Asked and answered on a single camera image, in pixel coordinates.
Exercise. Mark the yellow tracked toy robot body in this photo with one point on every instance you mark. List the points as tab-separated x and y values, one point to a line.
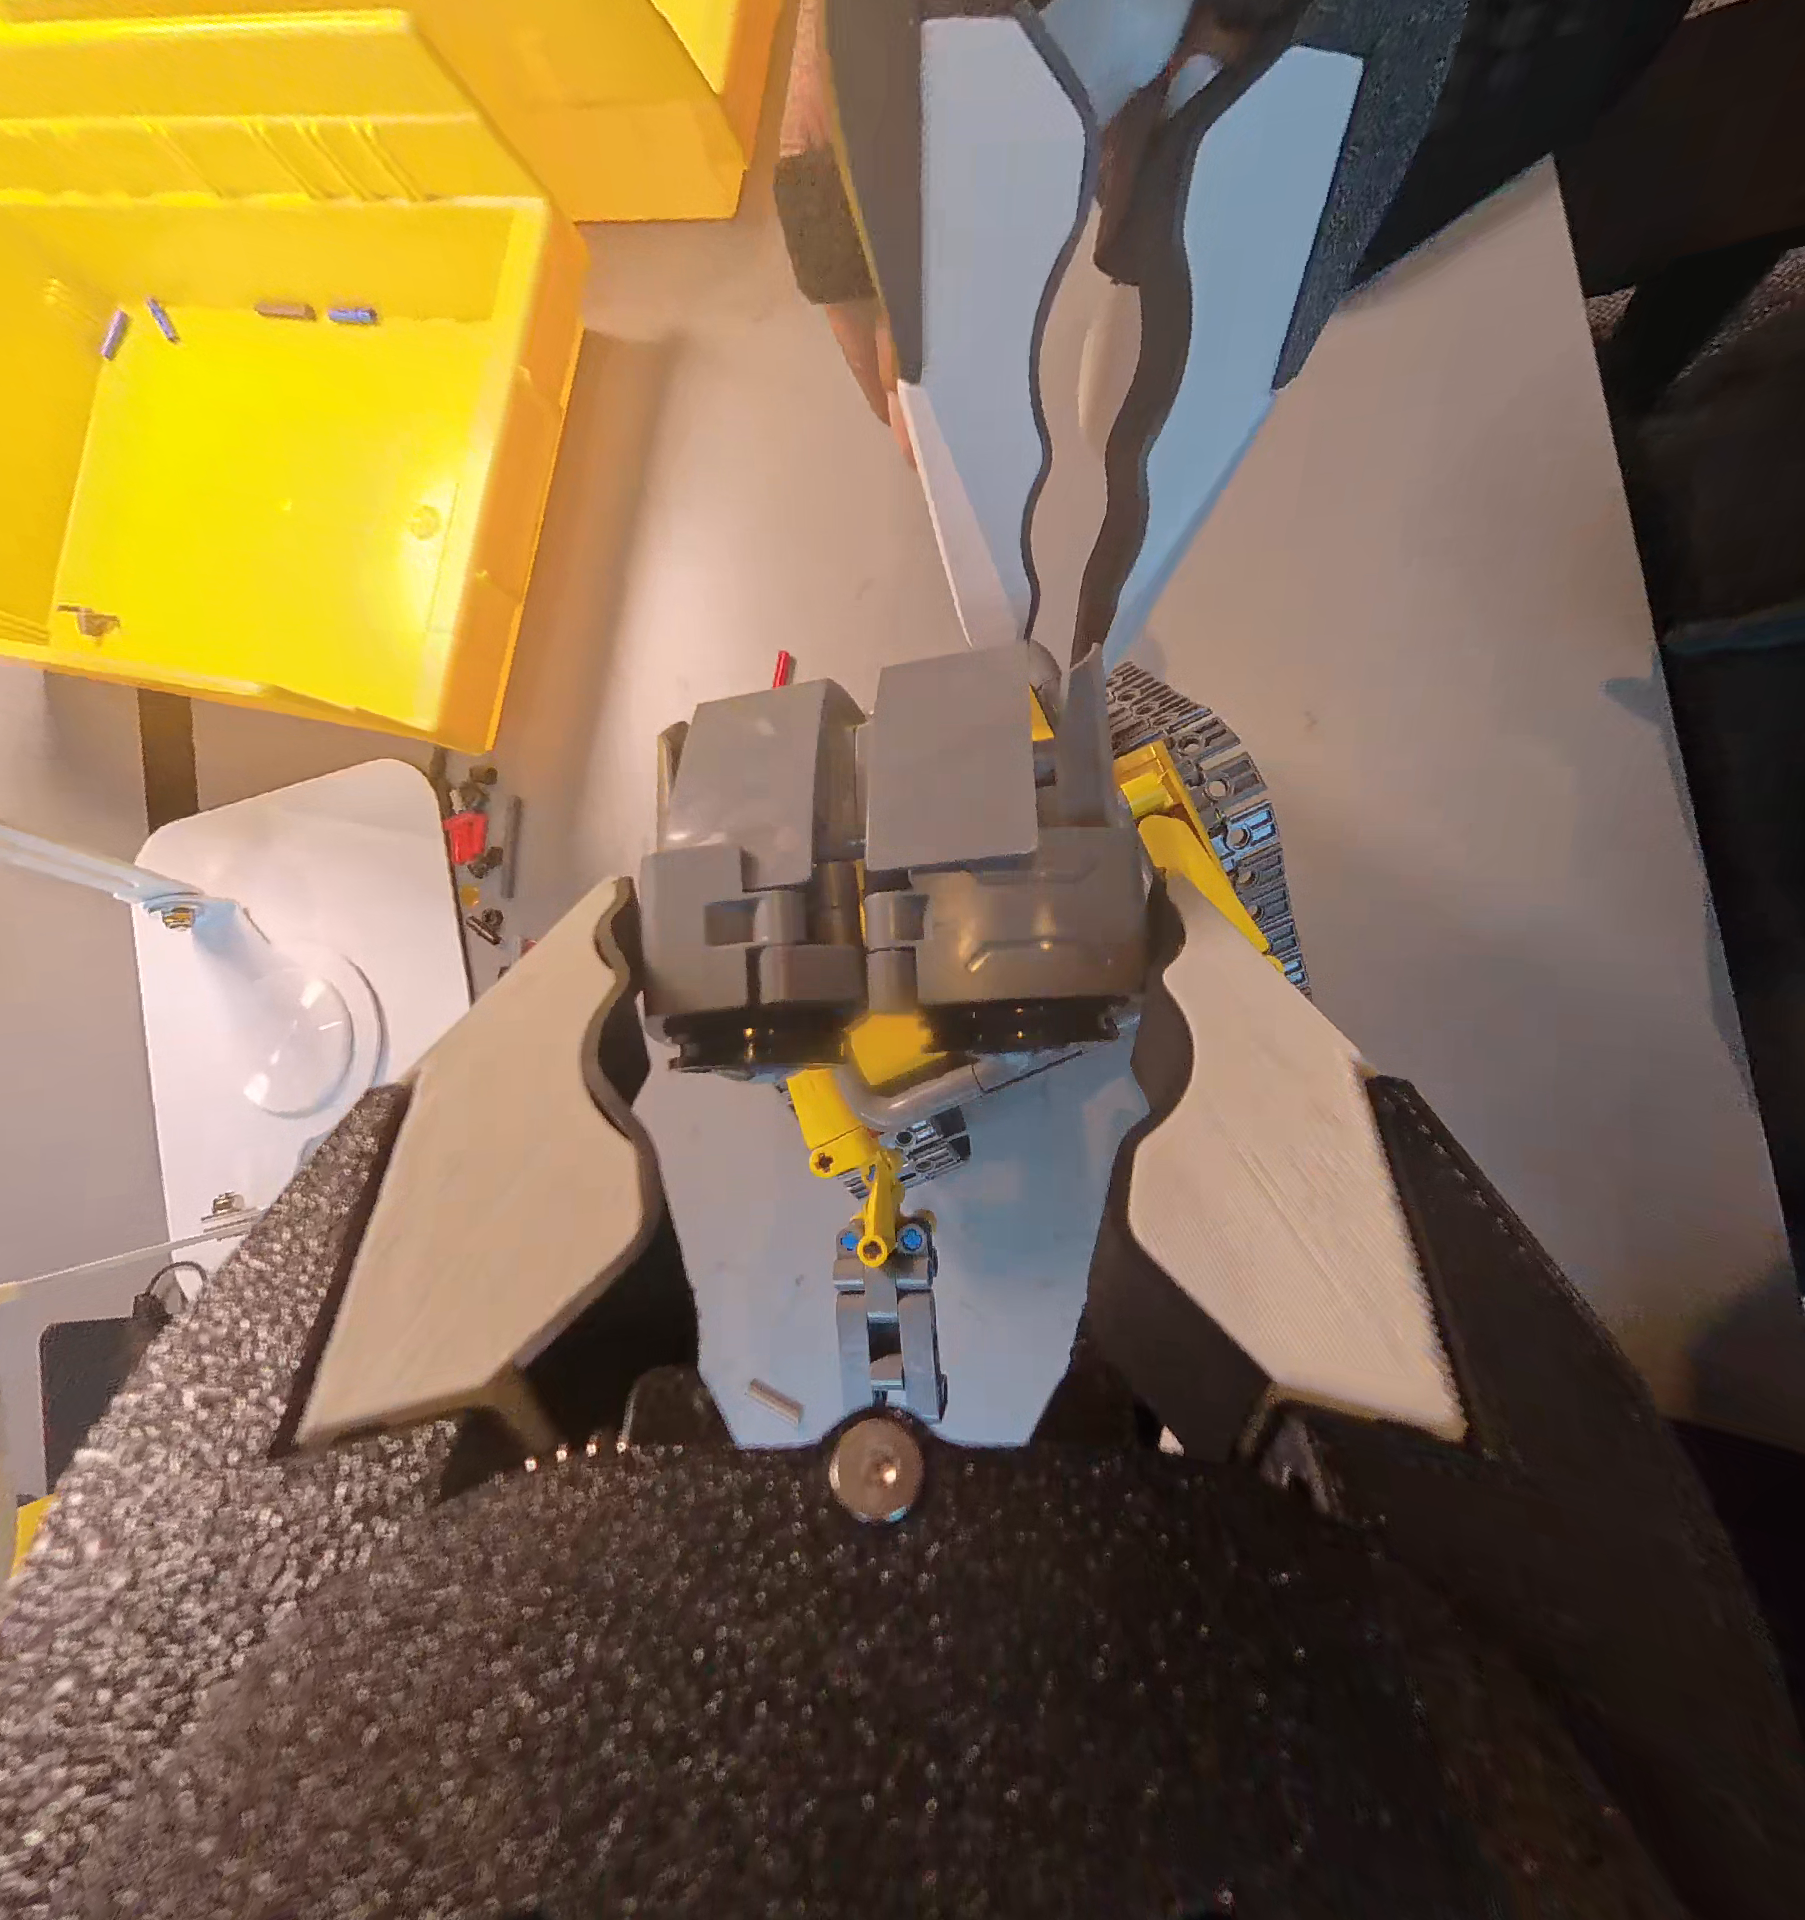
837	1127

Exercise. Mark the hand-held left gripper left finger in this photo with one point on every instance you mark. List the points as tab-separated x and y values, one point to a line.
484	1202

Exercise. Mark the white book stand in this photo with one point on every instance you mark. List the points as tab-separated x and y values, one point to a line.
362	902

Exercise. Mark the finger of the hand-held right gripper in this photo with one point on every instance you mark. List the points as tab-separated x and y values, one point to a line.
979	300
1217	300

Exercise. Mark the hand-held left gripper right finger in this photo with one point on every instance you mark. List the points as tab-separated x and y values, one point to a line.
1294	1202

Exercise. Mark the grey toy robot head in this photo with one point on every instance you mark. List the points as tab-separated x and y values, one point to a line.
904	871

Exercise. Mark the scattered small building pieces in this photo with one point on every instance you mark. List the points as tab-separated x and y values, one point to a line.
471	841

